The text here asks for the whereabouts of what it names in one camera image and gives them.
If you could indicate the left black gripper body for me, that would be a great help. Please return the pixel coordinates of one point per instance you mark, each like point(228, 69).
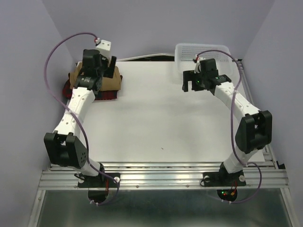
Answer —
point(103, 61)

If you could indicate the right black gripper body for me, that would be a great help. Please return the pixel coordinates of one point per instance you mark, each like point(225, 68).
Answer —
point(197, 82)

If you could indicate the tan brown skirt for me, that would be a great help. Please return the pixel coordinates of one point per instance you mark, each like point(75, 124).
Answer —
point(108, 84)

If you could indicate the white plastic basket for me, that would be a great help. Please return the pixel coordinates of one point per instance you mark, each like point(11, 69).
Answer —
point(185, 53)

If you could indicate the red black plaid skirt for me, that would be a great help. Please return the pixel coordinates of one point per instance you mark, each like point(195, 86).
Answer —
point(102, 95)

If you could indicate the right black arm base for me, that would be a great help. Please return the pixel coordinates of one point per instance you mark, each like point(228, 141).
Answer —
point(227, 184)

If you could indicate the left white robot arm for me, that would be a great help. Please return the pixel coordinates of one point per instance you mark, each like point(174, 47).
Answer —
point(67, 145)

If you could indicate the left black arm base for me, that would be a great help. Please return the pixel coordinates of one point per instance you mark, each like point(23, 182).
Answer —
point(98, 188)

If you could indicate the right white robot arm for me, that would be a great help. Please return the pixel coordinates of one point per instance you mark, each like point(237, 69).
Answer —
point(255, 126)

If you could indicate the white board strip behind table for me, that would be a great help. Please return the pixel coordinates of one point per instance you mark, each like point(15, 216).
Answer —
point(151, 57)

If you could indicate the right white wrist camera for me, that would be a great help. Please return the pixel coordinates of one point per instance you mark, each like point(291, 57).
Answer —
point(197, 60)

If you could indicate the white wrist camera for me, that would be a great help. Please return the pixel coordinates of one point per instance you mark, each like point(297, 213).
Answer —
point(104, 47)
point(197, 60)

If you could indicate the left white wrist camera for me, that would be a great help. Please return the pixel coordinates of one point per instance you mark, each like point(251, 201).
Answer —
point(104, 47)

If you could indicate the aluminium frame rails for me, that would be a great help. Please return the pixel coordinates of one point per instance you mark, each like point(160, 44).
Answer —
point(161, 140)

